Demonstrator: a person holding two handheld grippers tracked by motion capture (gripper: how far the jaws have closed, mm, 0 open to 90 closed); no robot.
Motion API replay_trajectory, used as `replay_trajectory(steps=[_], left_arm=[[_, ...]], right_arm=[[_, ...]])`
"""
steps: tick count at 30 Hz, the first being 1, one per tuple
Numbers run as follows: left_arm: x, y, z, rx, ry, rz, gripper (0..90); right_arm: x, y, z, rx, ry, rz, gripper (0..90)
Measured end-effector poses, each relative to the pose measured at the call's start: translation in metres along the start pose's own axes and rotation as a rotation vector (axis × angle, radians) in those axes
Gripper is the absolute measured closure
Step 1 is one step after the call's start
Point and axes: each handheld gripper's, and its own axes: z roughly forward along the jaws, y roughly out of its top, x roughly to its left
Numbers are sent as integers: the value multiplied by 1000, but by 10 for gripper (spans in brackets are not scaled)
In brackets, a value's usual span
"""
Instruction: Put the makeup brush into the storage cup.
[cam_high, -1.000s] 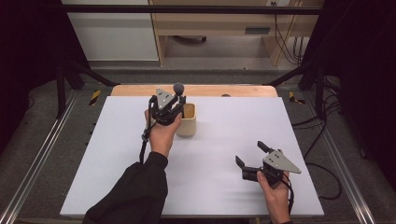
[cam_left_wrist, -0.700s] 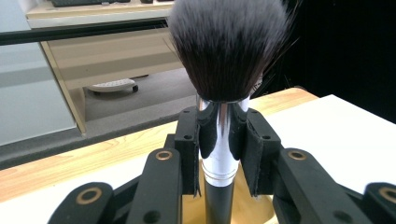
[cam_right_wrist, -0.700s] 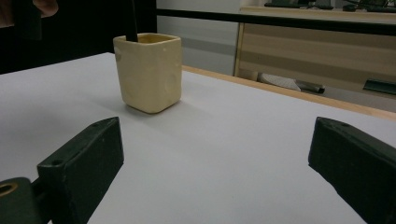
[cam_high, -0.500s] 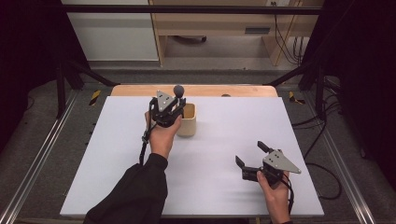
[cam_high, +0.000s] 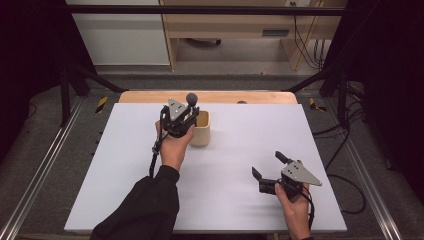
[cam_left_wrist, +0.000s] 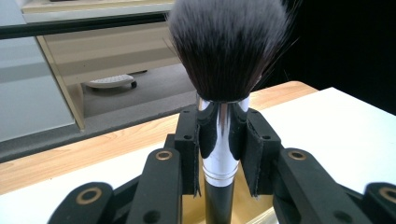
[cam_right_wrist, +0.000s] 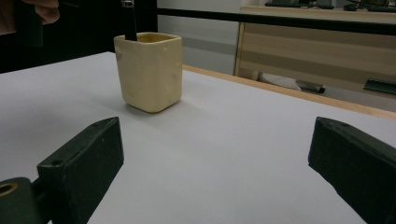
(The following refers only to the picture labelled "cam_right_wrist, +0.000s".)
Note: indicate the cream square pen holder cup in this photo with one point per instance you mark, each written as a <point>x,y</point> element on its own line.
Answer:
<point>151,73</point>

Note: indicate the light wooden desk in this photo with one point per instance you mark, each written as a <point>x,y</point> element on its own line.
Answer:
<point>311,56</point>

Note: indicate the black computer monitor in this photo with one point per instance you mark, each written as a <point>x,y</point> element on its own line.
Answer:
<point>299,3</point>

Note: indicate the chair base leg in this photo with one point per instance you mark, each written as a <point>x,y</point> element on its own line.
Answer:
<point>289,82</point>

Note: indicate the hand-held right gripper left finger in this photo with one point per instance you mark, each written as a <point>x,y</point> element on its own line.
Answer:
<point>84,161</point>

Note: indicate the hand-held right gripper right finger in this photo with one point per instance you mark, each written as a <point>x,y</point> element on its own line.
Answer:
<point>358,168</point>

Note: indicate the black curtain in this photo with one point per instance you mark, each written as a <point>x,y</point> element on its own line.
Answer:
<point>81,34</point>

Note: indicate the black pen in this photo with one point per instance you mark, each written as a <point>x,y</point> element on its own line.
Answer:
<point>130,21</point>

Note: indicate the black horizontal rail bar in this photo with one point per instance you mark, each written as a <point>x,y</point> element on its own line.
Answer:
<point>280,21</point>

